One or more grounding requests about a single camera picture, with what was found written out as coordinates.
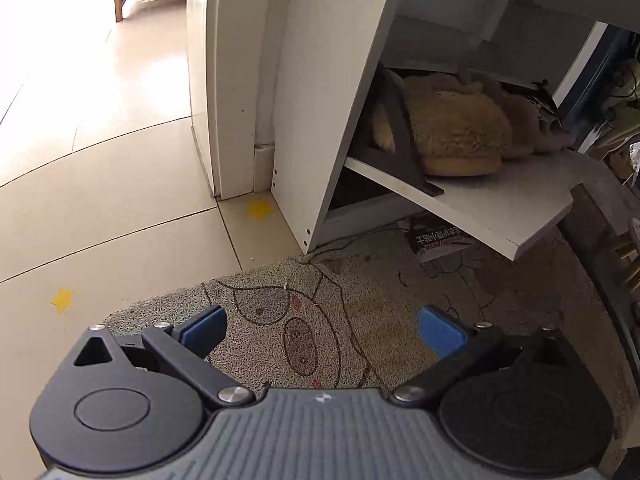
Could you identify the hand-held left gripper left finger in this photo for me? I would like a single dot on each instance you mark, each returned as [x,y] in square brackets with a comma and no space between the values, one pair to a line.
[205,330]

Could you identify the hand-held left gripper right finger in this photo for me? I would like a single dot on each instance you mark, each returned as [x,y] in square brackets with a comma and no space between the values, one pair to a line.
[442,332]

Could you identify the beige fluffy slipper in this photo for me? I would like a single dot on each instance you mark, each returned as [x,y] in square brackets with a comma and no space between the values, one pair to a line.
[450,130]
[520,120]

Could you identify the white shoe cabinet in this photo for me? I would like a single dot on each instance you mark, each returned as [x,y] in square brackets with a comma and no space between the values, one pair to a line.
[320,85]

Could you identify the cartoon printed door mat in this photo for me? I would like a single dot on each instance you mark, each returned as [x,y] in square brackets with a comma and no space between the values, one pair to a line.
[380,320]

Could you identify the printed magazine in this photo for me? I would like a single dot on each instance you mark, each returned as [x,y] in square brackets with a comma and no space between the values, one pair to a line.
[435,240]

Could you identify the yellow star floor sticker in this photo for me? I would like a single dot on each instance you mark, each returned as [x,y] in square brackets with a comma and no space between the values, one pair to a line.
[62,301]
[261,210]

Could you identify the blue door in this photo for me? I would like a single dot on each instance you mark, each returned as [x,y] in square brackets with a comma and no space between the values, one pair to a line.
[585,85]

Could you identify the white door frame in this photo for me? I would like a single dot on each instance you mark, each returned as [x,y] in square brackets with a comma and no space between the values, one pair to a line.
[220,85]

